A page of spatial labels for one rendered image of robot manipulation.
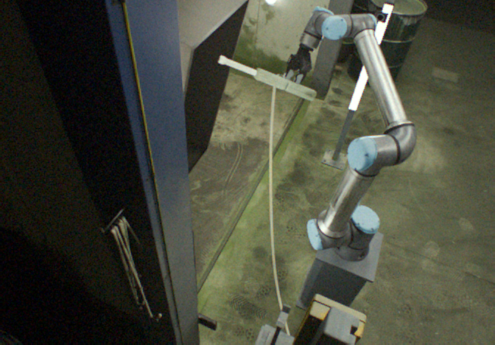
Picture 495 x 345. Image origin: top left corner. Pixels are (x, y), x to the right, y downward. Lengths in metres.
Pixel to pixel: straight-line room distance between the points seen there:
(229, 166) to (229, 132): 0.42
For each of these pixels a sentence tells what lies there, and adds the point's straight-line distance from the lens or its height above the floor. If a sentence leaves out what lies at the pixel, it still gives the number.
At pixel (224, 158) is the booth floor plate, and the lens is 3.17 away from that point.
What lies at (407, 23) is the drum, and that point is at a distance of 4.09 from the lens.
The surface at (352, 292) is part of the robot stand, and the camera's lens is 2.22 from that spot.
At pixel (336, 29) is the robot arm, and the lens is 1.61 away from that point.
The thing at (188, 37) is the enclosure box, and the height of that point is 1.64.
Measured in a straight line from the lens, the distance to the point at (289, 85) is 1.71.
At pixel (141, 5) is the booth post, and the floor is 2.09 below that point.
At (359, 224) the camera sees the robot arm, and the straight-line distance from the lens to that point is 1.85.
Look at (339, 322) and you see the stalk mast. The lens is 0.79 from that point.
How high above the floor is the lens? 2.35
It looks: 46 degrees down
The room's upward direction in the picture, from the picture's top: 6 degrees clockwise
